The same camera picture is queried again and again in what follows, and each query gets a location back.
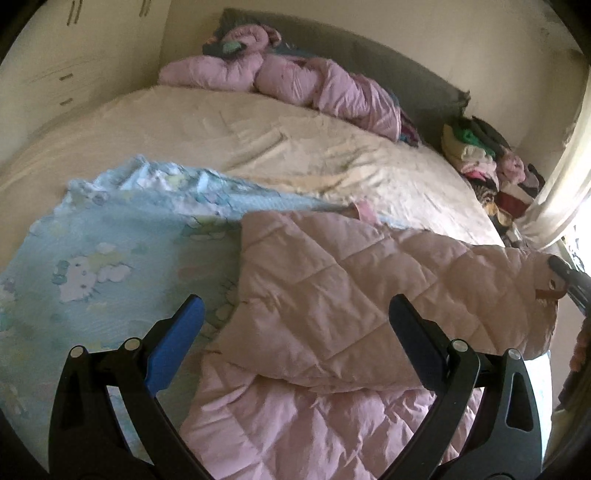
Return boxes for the pile of folded clothes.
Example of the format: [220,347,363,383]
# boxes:
[441,117,545,247]

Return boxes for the cream window curtain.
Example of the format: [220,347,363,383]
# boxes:
[517,78,590,250]

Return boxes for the cream wardrobe with drawers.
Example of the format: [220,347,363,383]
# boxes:
[1,1,170,161]

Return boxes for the blue Hello Kitty blanket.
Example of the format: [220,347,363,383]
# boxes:
[1,157,346,463]

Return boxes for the pink quilted coat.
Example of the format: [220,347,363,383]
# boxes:
[180,211,564,479]

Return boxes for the bed with beige sheet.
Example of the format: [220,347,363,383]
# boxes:
[1,87,501,262]

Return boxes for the crumpled pink padded jacket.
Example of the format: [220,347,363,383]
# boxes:
[158,24,403,142]

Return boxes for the dark grey headboard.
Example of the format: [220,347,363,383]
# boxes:
[215,8,470,151]

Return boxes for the dark clothes by headboard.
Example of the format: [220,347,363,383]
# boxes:
[399,110,422,148]

